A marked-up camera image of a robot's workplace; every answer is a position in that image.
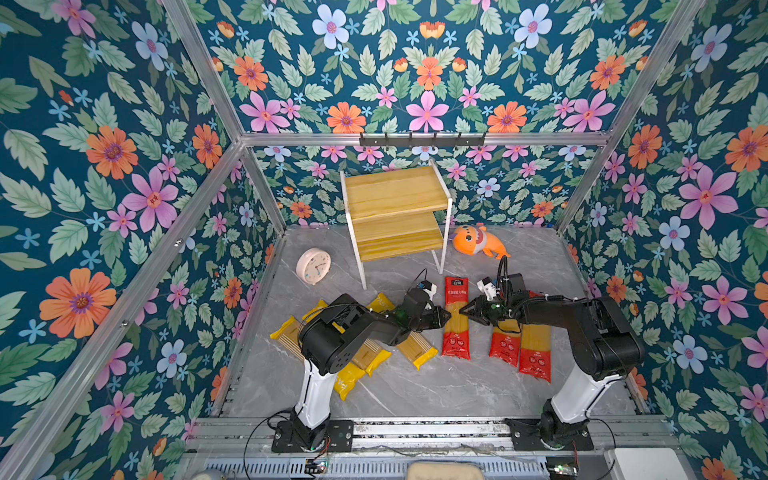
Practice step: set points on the white box bottom right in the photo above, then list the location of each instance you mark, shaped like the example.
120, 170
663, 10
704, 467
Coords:
645, 464

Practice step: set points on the beige padded object bottom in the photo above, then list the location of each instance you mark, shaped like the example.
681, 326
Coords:
428, 470

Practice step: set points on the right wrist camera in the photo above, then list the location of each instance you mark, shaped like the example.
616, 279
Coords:
488, 288

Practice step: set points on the pink round alarm clock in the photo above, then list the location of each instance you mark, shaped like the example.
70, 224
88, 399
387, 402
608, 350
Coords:
313, 265

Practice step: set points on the black wall hook rail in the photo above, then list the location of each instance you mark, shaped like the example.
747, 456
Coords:
408, 140

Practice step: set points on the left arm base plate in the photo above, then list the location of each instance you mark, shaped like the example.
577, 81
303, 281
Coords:
291, 436

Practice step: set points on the yellow wooden two-tier shelf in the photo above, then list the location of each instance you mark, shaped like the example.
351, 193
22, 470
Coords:
397, 213

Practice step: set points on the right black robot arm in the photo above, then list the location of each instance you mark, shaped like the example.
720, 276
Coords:
603, 344

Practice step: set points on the yellow pasta bag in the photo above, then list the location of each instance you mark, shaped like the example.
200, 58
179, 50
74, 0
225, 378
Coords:
287, 336
415, 348
369, 357

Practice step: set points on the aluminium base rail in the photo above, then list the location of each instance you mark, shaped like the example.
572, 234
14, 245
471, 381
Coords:
431, 434

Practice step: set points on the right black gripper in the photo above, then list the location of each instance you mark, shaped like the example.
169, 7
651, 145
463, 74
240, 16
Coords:
479, 312

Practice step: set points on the red spaghetti bag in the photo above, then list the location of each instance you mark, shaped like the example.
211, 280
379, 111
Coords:
535, 353
456, 336
506, 342

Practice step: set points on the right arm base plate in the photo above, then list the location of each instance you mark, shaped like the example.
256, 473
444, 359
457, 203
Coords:
548, 434

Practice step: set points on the orange fish plush toy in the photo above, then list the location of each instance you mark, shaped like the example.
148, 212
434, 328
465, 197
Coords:
471, 240

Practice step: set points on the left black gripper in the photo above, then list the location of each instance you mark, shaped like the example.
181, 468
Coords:
439, 319

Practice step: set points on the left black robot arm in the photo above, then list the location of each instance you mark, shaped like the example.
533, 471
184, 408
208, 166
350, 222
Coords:
313, 405

